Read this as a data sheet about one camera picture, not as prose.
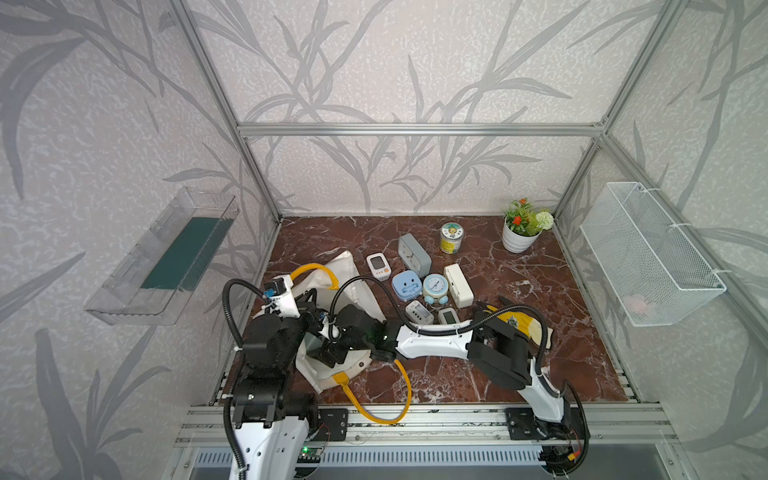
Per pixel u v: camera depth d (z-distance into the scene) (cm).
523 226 99
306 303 64
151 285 63
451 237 104
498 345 54
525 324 89
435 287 96
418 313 91
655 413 77
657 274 62
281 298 58
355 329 63
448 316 89
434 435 73
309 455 72
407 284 96
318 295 69
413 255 99
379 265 102
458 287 93
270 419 47
